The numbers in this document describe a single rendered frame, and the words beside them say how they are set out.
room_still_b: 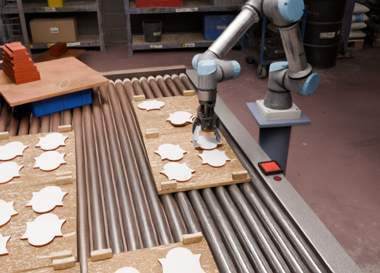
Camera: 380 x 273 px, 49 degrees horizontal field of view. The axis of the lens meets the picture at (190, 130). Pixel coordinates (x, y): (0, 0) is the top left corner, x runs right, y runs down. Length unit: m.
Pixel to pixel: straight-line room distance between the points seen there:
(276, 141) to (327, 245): 0.98
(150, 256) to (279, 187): 0.58
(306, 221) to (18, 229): 0.92
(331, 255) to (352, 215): 1.72
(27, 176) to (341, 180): 2.40
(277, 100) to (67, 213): 1.21
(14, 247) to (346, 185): 2.54
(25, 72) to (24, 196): 0.87
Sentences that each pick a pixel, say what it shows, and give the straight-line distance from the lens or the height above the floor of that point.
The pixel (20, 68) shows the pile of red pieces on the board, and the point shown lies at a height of 1.12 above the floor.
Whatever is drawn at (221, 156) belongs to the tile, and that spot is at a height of 0.95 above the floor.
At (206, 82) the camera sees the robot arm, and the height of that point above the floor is 1.23.
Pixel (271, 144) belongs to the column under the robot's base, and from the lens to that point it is 2.26.
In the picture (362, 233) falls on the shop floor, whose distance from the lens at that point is 2.93.
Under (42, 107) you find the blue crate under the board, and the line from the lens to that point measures 2.15.
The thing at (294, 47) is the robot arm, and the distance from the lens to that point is 1.94.
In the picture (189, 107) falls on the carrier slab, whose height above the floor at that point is 0.94.
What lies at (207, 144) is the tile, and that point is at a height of 0.95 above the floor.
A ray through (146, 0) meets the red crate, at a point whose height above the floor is 0.74.
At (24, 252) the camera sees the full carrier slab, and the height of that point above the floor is 0.94.
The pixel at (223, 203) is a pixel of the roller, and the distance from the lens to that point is 1.47.
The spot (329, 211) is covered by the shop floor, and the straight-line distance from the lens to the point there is 3.04.
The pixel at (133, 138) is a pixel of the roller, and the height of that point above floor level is 0.92.
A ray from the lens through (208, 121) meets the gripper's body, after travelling 1.66.
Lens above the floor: 1.81
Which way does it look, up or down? 28 degrees down
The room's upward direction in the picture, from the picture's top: straight up
